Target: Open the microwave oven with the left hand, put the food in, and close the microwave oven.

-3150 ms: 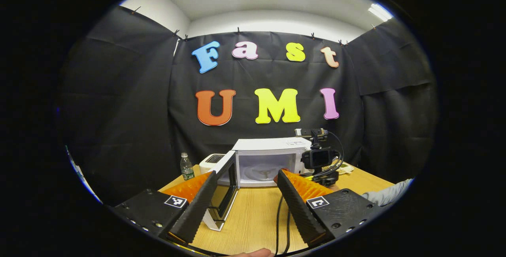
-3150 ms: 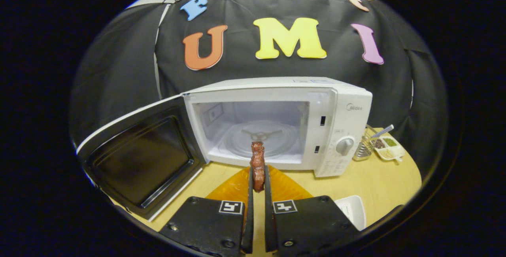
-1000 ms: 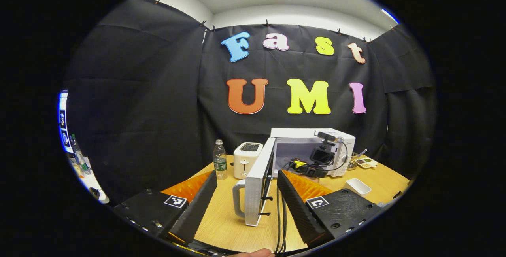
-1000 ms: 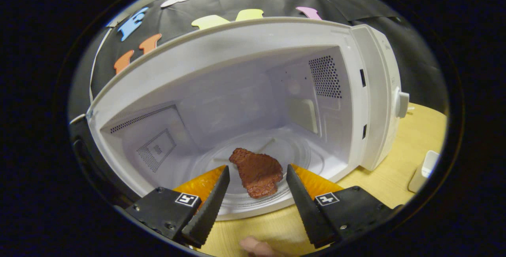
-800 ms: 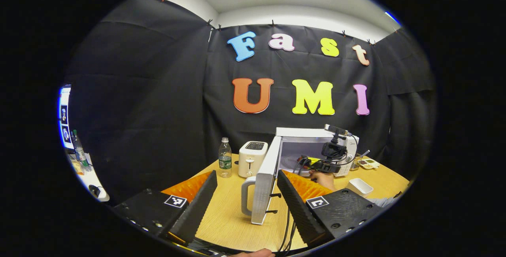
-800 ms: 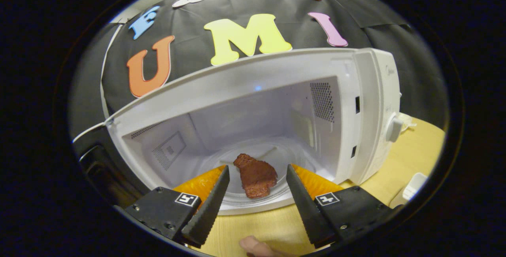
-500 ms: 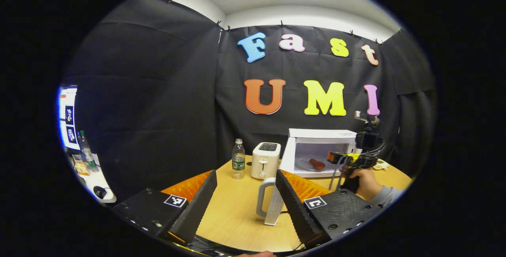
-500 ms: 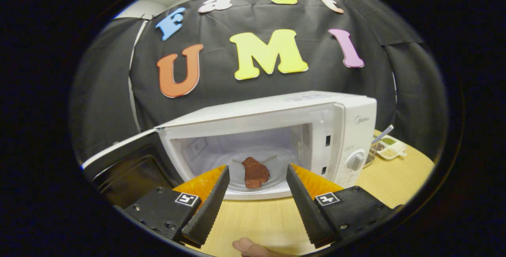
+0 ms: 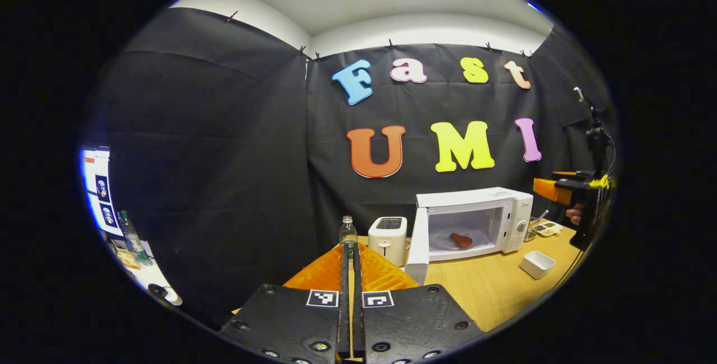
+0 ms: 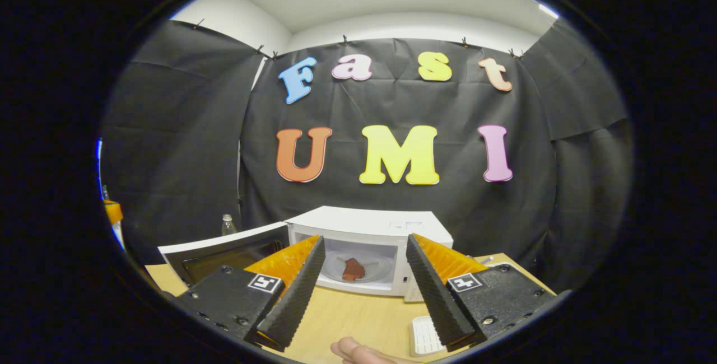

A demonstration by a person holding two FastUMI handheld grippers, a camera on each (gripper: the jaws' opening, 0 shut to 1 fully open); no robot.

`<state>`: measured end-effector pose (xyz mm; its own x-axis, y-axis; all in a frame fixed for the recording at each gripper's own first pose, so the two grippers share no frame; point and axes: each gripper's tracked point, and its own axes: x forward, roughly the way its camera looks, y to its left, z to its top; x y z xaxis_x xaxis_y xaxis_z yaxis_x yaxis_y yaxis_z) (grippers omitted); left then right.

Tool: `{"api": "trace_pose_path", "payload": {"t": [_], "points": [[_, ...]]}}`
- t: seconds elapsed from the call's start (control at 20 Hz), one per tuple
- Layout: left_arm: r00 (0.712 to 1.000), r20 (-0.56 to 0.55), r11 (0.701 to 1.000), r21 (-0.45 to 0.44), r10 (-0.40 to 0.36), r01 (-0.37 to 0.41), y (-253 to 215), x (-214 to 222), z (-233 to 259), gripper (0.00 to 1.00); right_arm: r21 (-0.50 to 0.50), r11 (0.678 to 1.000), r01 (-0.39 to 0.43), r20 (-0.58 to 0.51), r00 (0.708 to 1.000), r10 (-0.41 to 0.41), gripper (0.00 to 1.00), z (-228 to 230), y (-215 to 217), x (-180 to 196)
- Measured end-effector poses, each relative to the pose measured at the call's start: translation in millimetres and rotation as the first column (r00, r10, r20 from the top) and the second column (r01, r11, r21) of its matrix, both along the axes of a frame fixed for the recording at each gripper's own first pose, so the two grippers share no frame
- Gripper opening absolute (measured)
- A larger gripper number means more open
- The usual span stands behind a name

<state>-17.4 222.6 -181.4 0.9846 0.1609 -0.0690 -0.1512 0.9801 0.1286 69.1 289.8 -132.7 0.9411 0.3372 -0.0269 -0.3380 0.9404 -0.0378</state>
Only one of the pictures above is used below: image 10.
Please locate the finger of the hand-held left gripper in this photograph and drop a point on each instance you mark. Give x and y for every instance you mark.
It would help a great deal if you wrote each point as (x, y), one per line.
(113, 211)

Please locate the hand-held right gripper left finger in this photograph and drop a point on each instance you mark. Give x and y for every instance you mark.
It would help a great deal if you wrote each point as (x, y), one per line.
(299, 302)

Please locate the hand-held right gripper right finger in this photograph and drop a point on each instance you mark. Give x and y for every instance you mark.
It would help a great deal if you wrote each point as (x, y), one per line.
(440, 302)

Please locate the red meat piece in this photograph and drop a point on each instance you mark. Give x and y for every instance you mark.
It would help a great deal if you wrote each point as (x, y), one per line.
(353, 270)

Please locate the white microwave oven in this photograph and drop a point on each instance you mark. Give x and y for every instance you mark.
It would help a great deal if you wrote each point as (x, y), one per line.
(364, 221)

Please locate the clear plastic water bottle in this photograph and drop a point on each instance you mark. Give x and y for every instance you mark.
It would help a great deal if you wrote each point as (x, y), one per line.
(228, 225)

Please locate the black backdrop cloth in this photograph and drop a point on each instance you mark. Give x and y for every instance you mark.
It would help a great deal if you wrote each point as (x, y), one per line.
(347, 106)

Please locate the ceiling light panel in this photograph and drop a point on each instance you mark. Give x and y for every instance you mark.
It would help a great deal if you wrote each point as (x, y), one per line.
(549, 11)

